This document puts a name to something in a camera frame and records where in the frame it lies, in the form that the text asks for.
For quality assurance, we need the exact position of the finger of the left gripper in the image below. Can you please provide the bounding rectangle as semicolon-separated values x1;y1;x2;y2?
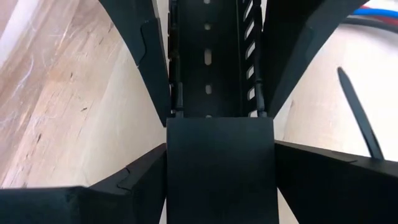
98;0;172;127
262;0;370;118

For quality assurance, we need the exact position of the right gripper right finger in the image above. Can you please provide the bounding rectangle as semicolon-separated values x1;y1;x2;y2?
274;139;398;224

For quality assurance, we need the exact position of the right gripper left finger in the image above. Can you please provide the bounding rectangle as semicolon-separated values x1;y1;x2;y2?
0;142;168;224

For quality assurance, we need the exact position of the black slotted cable duct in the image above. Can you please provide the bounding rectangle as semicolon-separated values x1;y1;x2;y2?
167;0;269;119

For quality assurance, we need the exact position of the black zip tie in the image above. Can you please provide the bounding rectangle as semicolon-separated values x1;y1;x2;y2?
336;66;386;161

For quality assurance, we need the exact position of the multicolour wire bundle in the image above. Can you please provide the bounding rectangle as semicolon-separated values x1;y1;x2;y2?
340;5;398;35

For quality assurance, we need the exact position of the black duct cover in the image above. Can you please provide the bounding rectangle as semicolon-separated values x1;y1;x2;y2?
166;116;280;224

